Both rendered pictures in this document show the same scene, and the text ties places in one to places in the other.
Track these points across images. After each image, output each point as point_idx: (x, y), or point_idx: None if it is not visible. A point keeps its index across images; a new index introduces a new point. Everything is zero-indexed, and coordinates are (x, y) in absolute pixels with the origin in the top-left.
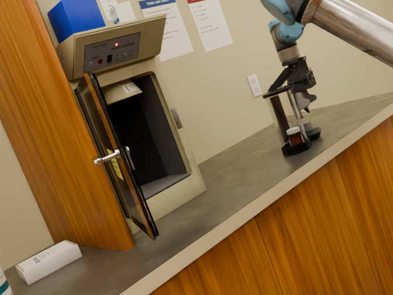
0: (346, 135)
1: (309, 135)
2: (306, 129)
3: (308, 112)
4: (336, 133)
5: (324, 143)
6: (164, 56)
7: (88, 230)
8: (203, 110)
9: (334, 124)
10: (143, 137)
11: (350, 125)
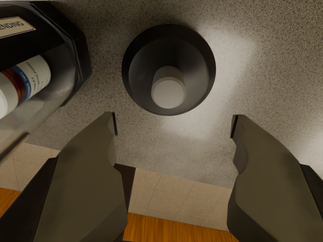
0: (120, 163)
1: (124, 85)
2: (153, 80)
3: (232, 116)
4: (157, 139)
5: (76, 127)
6: None
7: None
8: None
9: (289, 112)
10: None
11: (212, 159)
